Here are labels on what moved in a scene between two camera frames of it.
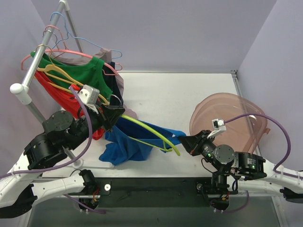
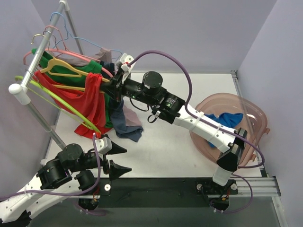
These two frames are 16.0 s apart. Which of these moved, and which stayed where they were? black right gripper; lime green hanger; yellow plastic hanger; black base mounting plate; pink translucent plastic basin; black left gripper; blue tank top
Moved: black right gripper; black left gripper; blue tank top; yellow plastic hanger; lime green hanger
Stayed: pink translucent plastic basin; black base mounting plate
